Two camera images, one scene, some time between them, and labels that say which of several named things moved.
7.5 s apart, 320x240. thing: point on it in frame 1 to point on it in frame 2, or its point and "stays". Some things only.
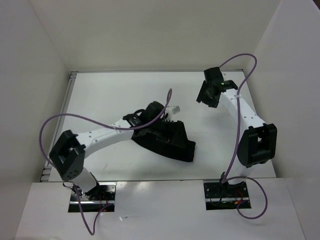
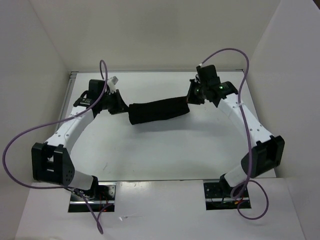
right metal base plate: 223,196 stays
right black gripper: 201,97 stays
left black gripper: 175,135 to 120,106
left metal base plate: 101,199 stays
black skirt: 183,151 to 157,110
